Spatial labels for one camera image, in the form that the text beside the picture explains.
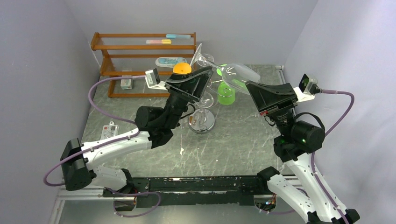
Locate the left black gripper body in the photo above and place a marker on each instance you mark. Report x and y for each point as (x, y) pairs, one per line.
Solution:
(179, 101)

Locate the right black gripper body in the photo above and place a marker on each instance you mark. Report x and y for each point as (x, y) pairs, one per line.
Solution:
(277, 106)

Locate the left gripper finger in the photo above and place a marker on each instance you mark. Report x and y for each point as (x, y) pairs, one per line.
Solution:
(201, 75)
(191, 86)

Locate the orange plastic wine glass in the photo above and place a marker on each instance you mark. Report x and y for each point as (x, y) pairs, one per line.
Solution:
(182, 68)

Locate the clear wine glass front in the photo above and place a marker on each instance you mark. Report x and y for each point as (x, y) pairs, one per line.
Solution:
(204, 59)

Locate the clear wine glass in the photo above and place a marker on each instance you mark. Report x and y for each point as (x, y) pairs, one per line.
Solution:
(202, 106)
(236, 74)
(204, 59)

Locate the green plastic wine glass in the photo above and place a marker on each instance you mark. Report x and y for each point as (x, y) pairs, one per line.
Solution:
(226, 94)

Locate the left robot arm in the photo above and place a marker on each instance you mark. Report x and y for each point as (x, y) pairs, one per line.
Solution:
(82, 163)

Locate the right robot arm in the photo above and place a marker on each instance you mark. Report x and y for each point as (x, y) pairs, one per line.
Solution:
(295, 146)

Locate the blue toothbrush package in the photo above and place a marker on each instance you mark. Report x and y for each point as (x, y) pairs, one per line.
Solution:
(169, 62)

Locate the pink yellow case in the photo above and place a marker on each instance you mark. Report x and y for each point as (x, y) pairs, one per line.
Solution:
(161, 41)

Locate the blue case top shelf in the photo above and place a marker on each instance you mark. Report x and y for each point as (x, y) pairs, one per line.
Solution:
(178, 36)

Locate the small white box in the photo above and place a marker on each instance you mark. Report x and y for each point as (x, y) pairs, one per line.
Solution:
(126, 83)

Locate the orange wooden shelf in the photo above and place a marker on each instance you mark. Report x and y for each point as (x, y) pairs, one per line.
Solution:
(128, 54)

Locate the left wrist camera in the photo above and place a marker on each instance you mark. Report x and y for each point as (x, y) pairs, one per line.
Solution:
(153, 81)

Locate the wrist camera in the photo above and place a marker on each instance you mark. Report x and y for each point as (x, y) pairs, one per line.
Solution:
(307, 88)
(153, 81)

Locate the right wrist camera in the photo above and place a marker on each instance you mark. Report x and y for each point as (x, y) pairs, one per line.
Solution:
(307, 88)

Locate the black base frame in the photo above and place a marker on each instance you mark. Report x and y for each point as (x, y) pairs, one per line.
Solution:
(167, 191)

